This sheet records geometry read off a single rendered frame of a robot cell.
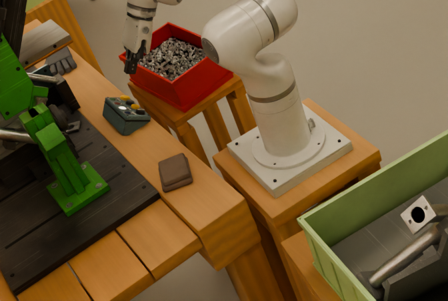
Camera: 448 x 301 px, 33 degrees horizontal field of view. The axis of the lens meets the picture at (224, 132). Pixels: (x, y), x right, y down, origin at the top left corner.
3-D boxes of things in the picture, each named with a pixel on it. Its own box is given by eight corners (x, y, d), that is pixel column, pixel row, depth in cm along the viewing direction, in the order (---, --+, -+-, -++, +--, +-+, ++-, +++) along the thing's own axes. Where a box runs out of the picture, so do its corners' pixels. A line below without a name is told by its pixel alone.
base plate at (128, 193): (23, 57, 274) (21, 53, 272) (161, 197, 190) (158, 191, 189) (-82, 119, 262) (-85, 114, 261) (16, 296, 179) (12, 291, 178)
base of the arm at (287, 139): (307, 109, 199) (291, 52, 188) (338, 148, 184) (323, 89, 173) (242, 138, 198) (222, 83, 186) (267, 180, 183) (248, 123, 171)
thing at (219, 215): (53, 49, 300) (37, 18, 291) (263, 239, 187) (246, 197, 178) (23, 67, 297) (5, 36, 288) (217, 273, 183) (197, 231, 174)
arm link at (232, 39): (305, 81, 177) (282, -6, 162) (245, 124, 171) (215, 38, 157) (275, 65, 186) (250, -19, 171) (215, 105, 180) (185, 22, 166)
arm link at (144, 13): (162, 10, 211) (160, 21, 212) (148, 1, 218) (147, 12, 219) (135, 7, 206) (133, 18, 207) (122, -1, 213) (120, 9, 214)
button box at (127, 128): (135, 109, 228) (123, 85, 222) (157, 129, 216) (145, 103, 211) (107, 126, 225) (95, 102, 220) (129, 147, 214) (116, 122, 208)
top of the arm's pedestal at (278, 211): (311, 107, 211) (308, 97, 209) (383, 161, 186) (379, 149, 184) (215, 167, 204) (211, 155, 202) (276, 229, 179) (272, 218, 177)
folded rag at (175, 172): (194, 183, 188) (190, 174, 186) (164, 194, 188) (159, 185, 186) (188, 159, 196) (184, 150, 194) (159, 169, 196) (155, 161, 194)
